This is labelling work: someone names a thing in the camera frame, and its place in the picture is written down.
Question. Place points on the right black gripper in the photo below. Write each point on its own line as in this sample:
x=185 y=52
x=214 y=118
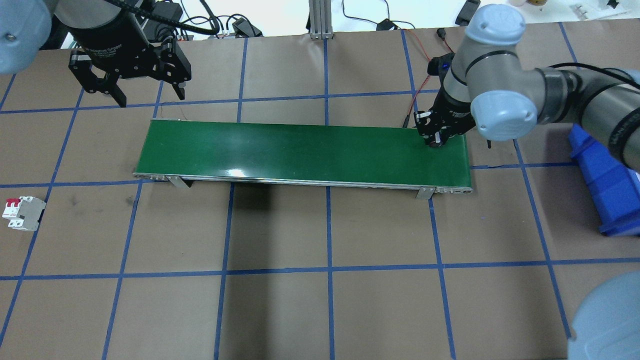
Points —
x=451 y=113

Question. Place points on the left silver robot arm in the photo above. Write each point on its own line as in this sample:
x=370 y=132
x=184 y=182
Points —
x=26 y=26

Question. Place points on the blue plastic bin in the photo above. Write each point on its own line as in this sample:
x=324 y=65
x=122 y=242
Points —
x=614 y=188

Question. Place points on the green conveyor belt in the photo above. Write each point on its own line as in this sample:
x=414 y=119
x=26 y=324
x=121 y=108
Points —
x=179 y=151

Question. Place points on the black power adapter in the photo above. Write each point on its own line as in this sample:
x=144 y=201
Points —
x=242 y=28

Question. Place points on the aluminium frame post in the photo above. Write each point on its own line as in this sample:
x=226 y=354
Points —
x=320 y=20

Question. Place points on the red white circuit breaker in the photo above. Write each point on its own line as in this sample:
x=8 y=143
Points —
x=24 y=213

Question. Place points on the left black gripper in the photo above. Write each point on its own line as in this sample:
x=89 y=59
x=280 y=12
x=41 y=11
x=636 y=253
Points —
x=107 y=46

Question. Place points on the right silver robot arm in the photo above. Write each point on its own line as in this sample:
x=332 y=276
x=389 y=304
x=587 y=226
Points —
x=484 y=86

